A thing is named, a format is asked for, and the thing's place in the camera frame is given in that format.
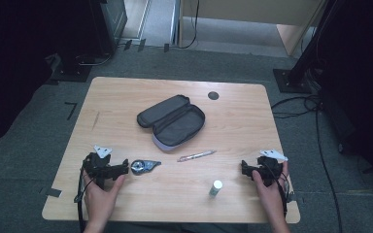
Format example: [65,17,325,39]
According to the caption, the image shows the hanging black cable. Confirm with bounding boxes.
[177,0,200,50]

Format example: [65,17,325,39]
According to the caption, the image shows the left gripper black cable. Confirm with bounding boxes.
[73,160,95,233]

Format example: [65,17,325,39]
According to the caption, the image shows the clear pen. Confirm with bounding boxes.
[176,149,218,163]

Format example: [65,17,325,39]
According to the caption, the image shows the black pencil case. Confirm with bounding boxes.
[136,94,206,152]

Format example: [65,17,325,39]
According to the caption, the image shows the black cabinet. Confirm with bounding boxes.
[88,0,129,56]

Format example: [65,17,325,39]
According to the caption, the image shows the dark curtain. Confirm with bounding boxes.
[315,0,373,198]
[0,0,93,150]

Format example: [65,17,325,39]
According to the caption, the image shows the blue correction tape dispenser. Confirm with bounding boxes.
[130,158,162,177]

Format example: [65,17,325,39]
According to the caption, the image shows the black floor cables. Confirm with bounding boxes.
[270,93,345,233]

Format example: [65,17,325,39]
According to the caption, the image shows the person's left hand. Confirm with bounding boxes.
[83,170,126,225]

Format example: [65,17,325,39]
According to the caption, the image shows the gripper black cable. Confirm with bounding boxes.
[73,160,95,233]
[265,163,295,218]

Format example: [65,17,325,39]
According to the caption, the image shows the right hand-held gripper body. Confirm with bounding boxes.
[254,149,288,187]

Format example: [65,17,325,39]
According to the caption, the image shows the black metal stand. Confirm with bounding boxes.
[272,0,336,95]

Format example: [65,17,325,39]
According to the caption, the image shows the black stand base plate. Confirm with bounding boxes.
[49,52,93,83]

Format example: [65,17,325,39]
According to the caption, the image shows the light wooden furniture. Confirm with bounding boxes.
[178,0,328,56]

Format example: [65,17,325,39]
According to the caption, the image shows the black floor tape strip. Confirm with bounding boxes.
[39,186,63,199]

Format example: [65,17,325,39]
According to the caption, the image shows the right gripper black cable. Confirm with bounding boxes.
[265,163,295,218]

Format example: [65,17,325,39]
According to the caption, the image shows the angled black floor tape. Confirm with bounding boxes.
[64,101,79,121]

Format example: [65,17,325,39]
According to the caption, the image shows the white green glue stick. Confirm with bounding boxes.
[208,180,223,199]

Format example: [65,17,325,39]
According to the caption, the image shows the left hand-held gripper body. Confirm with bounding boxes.
[82,145,116,190]

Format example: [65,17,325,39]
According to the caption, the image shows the person's right hand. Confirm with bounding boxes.
[252,160,289,224]

